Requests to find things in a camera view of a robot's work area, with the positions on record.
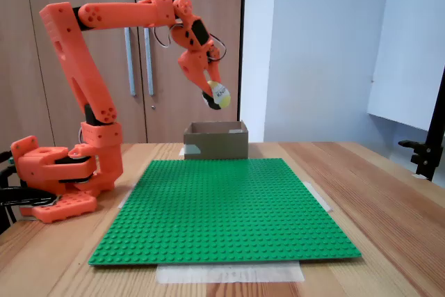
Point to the black camera stand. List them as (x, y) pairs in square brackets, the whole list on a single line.
[(426, 158)]

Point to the black white yellow fabric ball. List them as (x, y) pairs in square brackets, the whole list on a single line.
[(219, 97)]

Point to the wide masking tape strip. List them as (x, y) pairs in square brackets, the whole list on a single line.
[(226, 274)]

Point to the short masking tape strip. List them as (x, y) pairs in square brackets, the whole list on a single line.
[(320, 198), (123, 203)]

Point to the green studded baseplate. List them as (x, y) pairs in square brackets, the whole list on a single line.
[(208, 224)]

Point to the black table clamp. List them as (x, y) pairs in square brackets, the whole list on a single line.
[(28, 197)]

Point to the white wall board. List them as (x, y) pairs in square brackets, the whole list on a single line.
[(410, 67)]

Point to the brown cardboard box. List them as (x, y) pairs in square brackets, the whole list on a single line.
[(219, 144)]

